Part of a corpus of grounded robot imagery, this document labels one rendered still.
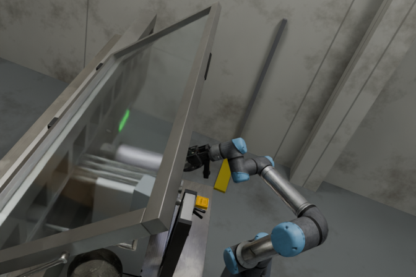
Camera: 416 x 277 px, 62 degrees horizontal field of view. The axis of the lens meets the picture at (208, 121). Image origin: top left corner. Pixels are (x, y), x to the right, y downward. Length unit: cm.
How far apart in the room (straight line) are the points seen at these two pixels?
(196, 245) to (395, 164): 270
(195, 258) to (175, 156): 129
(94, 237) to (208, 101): 328
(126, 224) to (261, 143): 345
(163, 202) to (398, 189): 391
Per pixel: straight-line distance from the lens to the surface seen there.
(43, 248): 65
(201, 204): 203
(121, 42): 180
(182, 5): 348
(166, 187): 54
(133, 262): 166
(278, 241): 135
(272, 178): 155
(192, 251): 186
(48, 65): 454
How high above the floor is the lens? 243
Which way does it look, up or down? 35 degrees down
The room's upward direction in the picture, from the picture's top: 18 degrees clockwise
